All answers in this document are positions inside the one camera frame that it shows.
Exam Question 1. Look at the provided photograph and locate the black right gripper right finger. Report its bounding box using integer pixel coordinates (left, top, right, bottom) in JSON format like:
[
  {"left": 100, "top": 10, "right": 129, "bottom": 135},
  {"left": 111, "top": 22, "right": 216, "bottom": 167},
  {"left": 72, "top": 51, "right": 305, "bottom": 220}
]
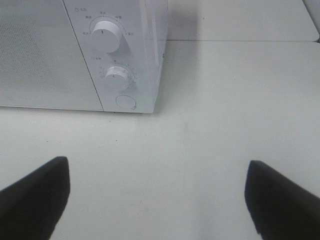
[{"left": 244, "top": 160, "right": 320, "bottom": 240}]

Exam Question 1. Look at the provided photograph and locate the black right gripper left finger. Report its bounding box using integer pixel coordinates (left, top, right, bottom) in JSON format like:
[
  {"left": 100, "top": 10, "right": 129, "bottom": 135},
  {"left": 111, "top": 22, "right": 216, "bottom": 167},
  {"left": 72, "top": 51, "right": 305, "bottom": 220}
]
[{"left": 0, "top": 156, "right": 70, "bottom": 240}]

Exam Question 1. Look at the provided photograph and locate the round white door button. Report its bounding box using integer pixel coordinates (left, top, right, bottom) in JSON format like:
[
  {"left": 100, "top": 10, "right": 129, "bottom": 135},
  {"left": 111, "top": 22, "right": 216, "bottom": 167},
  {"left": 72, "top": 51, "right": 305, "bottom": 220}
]
[{"left": 115, "top": 95, "right": 137, "bottom": 111}]

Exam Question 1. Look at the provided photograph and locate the white microwave door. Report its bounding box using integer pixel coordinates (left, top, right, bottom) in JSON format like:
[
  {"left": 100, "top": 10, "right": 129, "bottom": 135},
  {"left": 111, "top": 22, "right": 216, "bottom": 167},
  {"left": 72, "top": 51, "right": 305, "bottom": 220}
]
[{"left": 0, "top": 0, "right": 102, "bottom": 111}]

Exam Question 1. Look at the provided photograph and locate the white dial knob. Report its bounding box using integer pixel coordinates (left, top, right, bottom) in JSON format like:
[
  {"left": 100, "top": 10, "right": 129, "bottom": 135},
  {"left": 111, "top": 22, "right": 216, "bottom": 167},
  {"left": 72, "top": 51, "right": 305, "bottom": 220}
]
[
  {"left": 105, "top": 66, "right": 132, "bottom": 91},
  {"left": 90, "top": 19, "right": 128, "bottom": 54}
]

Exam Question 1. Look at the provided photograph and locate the white microwave oven body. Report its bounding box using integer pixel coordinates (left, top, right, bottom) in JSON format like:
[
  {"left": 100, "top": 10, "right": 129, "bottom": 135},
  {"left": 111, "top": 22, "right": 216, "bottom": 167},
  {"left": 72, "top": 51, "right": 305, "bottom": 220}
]
[{"left": 64, "top": 0, "right": 169, "bottom": 114}]

